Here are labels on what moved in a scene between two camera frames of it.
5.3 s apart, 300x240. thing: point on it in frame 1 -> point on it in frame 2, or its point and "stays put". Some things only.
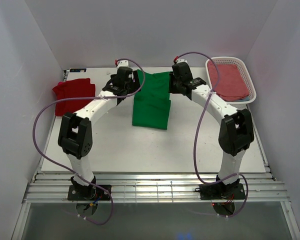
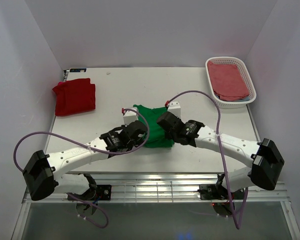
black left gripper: [134, 85] -> [139, 141]
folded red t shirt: [73, 88] stays put
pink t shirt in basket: [231, 84] stays put
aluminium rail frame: [52, 187] stays put
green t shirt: [151, 105] -> [158, 136]
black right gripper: [171, 90] -> [177, 118]
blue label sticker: [77, 70] stays put
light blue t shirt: [247, 98] stays put
